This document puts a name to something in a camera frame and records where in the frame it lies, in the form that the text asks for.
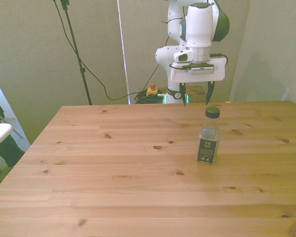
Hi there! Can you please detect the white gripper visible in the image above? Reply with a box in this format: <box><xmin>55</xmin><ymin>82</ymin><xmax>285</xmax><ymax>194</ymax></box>
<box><xmin>169</xmin><ymin>57</ymin><xmax>226</xmax><ymax>107</ymax></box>

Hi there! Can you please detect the clear bottle with black label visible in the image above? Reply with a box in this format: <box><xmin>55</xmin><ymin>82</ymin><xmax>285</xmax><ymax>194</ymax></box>
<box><xmin>195</xmin><ymin>107</ymin><xmax>221</xmax><ymax>164</ymax></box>

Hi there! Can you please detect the yellow emergency stop button box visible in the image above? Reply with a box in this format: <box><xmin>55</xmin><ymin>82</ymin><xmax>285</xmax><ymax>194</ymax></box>
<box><xmin>146</xmin><ymin>83</ymin><xmax>159</xmax><ymax>97</ymax></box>

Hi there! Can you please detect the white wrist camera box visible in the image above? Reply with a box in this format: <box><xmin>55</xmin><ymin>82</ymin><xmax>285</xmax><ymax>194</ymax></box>
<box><xmin>173</xmin><ymin>50</ymin><xmax>195</xmax><ymax>63</ymax></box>

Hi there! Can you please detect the coiled black cable bundle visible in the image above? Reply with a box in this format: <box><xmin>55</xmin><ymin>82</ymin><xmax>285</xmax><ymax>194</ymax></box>
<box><xmin>134</xmin><ymin>90</ymin><xmax>166</xmax><ymax>105</ymax></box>

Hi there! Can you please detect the white vertical wall strip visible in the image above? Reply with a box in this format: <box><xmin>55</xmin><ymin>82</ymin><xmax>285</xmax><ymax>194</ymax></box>
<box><xmin>116</xmin><ymin>0</ymin><xmax>131</xmax><ymax>105</ymax></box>

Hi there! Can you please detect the black stand cable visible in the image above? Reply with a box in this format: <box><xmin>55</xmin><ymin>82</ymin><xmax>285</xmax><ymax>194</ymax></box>
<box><xmin>50</xmin><ymin>0</ymin><xmax>148</xmax><ymax>101</ymax></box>

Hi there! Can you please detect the black camera stand pole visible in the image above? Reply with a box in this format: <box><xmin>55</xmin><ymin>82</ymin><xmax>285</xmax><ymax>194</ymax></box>
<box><xmin>60</xmin><ymin>0</ymin><xmax>93</xmax><ymax>106</ymax></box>

